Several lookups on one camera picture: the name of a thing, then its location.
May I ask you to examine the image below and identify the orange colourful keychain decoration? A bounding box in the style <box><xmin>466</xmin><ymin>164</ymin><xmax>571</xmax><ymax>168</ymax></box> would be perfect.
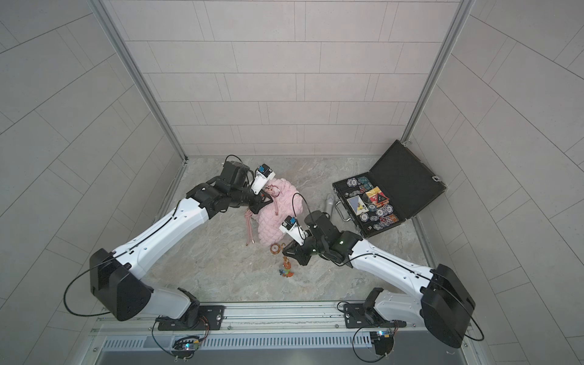
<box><xmin>279</xmin><ymin>256</ymin><xmax>294</xmax><ymax>278</ymax></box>

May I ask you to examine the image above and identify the pink quilted bag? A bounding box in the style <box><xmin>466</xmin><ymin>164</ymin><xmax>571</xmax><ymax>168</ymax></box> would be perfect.
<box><xmin>245</xmin><ymin>179</ymin><xmax>303</xmax><ymax>246</ymax></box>

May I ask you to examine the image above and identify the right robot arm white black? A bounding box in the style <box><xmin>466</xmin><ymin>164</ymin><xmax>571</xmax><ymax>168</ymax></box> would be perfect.
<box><xmin>279</xmin><ymin>211</ymin><xmax>475</xmax><ymax>348</ymax></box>

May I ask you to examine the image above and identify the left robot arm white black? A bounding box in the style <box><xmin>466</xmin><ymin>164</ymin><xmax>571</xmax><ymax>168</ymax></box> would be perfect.
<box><xmin>89</xmin><ymin>161</ymin><xmax>275</xmax><ymax>329</ymax></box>

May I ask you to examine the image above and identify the small copper tape roll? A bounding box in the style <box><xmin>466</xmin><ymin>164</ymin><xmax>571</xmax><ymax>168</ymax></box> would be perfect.
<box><xmin>270</xmin><ymin>243</ymin><xmax>281</xmax><ymax>255</ymax></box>

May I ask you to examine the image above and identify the grey metal cylinder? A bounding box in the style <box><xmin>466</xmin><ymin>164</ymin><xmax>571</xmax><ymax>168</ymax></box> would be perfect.
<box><xmin>322</xmin><ymin>194</ymin><xmax>336</xmax><ymax>217</ymax></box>

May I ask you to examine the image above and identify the black poker chip case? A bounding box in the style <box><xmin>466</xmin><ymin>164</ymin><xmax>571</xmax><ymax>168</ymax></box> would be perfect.
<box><xmin>332</xmin><ymin>141</ymin><xmax>447</xmax><ymax>237</ymax></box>

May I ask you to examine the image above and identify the right circuit board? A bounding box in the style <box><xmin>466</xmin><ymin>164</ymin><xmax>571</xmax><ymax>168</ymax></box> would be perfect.
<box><xmin>370</xmin><ymin>331</ymin><xmax>395</xmax><ymax>357</ymax></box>

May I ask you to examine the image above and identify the circuit board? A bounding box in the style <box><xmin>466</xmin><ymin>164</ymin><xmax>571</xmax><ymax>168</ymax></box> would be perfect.
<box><xmin>370</xmin><ymin>331</ymin><xmax>395</xmax><ymax>357</ymax></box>
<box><xmin>171</xmin><ymin>335</ymin><xmax>201</xmax><ymax>360</ymax></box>

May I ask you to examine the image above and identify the left circuit board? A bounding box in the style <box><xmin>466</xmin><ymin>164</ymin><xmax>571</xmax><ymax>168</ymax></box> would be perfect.
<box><xmin>171</xmin><ymin>335</ymin><xmax>201</xmax><ymax>360</ymax></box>

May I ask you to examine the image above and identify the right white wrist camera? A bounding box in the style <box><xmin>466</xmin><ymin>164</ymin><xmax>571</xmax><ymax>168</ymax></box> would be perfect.
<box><xmin>279</xmin><ymin>216</ymin><xmax>309</xmax><ymax>246</ymax></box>

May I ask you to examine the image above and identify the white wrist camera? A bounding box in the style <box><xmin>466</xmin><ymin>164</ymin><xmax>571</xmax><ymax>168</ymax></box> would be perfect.
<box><xmin>279</xmin><ymin>216</ymin><xmax>309</xmax><ymax>246</ymax></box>
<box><xmin>251</xmin><ymin>164</ymin><xmax>275</xmax><ymax>195</ymax></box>

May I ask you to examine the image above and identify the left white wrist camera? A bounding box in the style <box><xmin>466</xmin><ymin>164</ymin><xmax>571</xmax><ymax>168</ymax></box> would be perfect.
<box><xmin>251</xmin><ymin>164</ymin><xmax>275</xmax><ymax>195</ymax></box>

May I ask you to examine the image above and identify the aluminium mounting rail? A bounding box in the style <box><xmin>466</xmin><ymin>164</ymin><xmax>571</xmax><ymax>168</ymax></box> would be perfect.
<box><xmin>89</xmin><ymin>299</ymin><xmax>473</xmax><ymax>338</ymax></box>

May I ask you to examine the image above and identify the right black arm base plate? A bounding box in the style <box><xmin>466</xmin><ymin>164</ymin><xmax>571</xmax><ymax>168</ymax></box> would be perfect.
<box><xmin>337</xmin><ymin>301</ymin><xmax>407</xmax><ymax>329</ymax></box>

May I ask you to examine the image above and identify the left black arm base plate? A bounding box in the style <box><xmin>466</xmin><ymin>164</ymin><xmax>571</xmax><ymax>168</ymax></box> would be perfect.
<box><xmin>156</xmin><ymin>305</ymin><xmax>226</xmax><ymax>332</ymax></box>

